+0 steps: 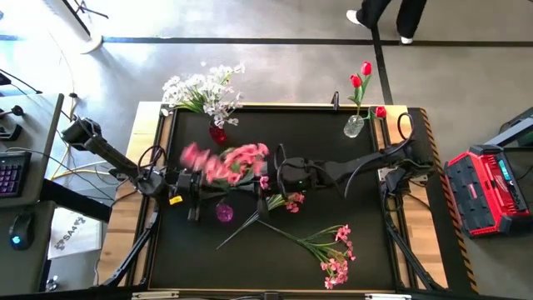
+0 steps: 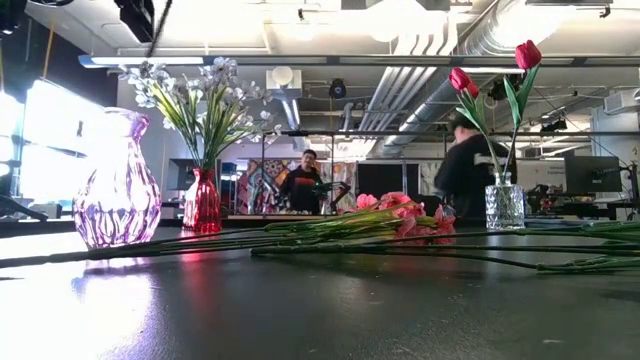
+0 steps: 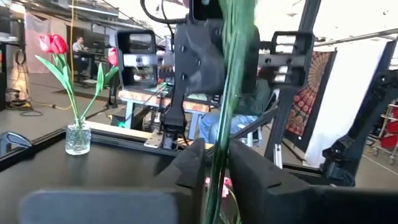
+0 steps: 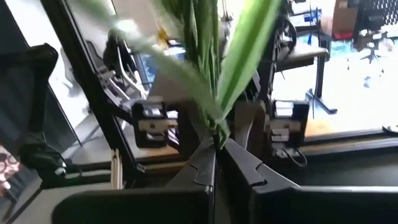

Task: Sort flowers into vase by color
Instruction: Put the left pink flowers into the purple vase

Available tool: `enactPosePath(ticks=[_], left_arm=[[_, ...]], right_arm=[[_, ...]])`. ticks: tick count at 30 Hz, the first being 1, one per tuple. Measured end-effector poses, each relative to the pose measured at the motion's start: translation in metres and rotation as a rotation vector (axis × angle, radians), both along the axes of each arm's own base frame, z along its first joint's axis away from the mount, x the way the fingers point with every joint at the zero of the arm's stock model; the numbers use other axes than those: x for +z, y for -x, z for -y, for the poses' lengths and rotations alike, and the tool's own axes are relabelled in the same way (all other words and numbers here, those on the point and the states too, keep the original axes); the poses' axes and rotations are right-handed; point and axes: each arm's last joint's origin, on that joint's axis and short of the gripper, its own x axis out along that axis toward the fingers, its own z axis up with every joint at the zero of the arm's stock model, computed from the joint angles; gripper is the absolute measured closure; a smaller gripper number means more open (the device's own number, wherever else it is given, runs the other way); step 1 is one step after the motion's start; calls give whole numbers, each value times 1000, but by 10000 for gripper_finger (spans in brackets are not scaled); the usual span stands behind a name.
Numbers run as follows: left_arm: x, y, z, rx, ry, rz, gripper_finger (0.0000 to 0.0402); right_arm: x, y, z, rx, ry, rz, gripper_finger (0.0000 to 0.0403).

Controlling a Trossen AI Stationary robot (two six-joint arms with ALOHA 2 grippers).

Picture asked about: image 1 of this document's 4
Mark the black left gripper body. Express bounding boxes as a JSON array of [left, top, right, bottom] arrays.
[[168, 168, 209, 222]]

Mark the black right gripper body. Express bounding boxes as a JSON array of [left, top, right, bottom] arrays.
[[257, 156, 330, 221]]

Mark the purple glass vase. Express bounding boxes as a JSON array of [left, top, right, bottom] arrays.
[[215, 202, 235, 223]]

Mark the pink artificial flower bunch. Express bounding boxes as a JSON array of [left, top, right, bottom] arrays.
[[254, 217, 356, 291], [216, 192, 306, 251], [179, 142, 271, 197]]

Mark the red glass vase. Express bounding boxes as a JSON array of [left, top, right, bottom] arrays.
[[208, 123, 228, 146]]

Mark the red artificial tulip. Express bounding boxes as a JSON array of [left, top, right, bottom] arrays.
[[356, 60, 374, 120], [365, 105, 388, 123], [347, 73, 363, 120]]

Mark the clear glass vase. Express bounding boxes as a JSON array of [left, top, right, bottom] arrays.
[[343, 114, 366, 139]]

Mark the black table mat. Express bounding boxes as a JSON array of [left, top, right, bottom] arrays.
[[148, 107, 396, 292]]

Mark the white printed paper sheet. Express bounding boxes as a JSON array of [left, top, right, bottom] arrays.
[[47, 207, 103, 260]]

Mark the black hazard-striped floor mat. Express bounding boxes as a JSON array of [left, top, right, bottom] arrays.
[[406, 107, 479, 293]]

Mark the grey desk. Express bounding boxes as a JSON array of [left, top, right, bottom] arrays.
[[0, 93, 65, 295]]

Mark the black computer mouse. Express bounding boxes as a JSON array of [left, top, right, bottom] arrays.
[[7, 212, 34, 251]]

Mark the white-based floor stand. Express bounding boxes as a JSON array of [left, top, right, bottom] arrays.
[[60, 0, 104, 55]]

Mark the black computer keyboard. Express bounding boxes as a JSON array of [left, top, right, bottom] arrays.
[[0, 152, 32, 199]]

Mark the black desk stand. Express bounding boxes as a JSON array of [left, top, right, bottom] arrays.
[[0, 123, 22, 142]]

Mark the red and black tool case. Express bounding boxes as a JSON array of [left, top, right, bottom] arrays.
[[443, 143, 532, 238]]

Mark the person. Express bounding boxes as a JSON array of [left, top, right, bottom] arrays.
[[346, 0, 429, 46]]

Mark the black tripod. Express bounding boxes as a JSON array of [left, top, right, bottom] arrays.
[[73, 0, 109, 20]]

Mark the grey metal cart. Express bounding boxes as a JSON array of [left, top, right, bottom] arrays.
[[485, 106, 533, 147]]

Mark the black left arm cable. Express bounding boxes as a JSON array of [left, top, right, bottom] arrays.
[[137, 144, 168, 173]]

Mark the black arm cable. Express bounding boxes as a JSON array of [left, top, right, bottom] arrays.
[[396, 111, 416, 143], [137, 144, 168, 173]]

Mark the white metal bracket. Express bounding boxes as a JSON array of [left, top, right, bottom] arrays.
[[132, 291, 180, 300], [365, 292, 413, 300]]

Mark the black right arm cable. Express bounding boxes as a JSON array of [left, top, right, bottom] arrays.
[[396, 111, 416, 143]]

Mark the yellow cable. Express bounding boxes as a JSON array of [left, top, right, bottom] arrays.
[[49, 96, 112, 181]]

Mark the black desk cable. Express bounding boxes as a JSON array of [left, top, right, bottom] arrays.
[[0, 68, 43, 95]]

